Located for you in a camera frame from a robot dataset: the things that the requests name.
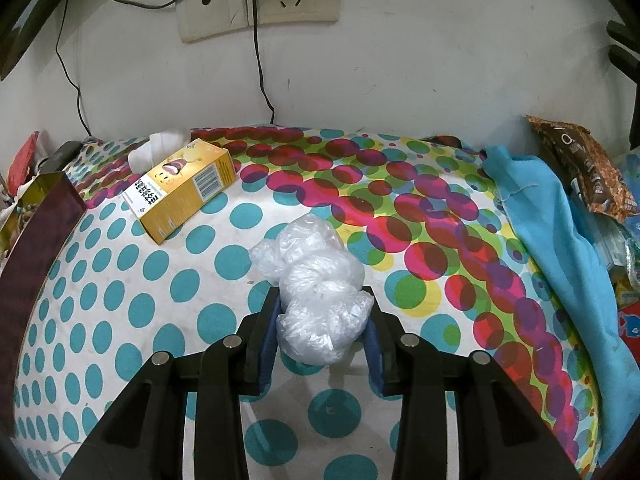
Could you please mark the brown snack packet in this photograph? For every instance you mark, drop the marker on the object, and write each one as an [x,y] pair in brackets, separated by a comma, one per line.
[585,170]

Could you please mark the dark flat object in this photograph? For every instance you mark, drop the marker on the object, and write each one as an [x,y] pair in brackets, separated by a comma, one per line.
[60,156]

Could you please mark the red printed box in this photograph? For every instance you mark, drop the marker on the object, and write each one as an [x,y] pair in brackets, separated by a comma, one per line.
[631,330]

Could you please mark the clear bag of packets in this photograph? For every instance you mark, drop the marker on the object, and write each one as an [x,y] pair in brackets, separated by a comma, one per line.
[622,240]

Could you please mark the clear plastic bag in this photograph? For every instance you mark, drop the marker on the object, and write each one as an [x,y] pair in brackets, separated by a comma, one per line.
[315,280]

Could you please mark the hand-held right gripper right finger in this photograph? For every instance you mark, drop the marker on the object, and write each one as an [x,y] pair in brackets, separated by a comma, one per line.
[373,360]

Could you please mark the red packet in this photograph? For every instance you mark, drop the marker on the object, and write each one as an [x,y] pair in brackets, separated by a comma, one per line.
[25,160]

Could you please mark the white power wall socket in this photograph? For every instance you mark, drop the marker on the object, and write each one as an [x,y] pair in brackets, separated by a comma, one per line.
[300,2]

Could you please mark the blue cloth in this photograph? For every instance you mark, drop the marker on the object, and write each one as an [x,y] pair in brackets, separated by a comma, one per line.
[560,260]

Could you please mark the white round-hole wall socket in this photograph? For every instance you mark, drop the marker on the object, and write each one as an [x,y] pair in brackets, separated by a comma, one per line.
[210,10]

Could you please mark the white tissue wad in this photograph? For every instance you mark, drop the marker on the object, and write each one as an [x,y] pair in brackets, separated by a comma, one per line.
[160,142]

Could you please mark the black clamp stand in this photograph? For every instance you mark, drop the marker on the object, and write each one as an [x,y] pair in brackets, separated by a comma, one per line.
[625,60]

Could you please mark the polka dot cloth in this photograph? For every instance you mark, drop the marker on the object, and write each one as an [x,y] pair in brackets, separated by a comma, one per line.
[165,310]

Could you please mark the small yellow carton box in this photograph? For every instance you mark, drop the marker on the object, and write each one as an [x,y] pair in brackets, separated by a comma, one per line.
[185,190]

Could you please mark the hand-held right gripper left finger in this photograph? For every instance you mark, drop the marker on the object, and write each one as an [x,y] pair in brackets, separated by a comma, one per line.
[267,355]

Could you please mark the maroon and gold long box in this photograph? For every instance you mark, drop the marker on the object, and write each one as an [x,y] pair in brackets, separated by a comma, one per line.
[40,240]

